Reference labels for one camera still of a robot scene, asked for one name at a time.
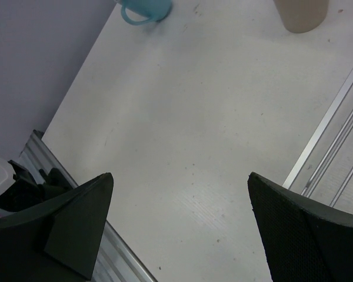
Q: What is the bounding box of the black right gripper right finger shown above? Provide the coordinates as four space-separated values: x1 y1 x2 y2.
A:
248 172 353 281

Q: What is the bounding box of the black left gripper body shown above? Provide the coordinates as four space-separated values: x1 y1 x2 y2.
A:
0 160 71 212

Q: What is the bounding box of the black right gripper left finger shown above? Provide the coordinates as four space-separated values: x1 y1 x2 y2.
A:
0 173 114 281

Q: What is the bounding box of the light blue mug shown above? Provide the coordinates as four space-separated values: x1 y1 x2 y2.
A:
121 0 173 26

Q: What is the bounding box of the beige tall cup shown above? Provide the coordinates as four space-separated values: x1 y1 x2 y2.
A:
273 0 329 33

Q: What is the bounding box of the aluminium rail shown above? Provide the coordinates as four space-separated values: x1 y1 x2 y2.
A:
20 130 156 281

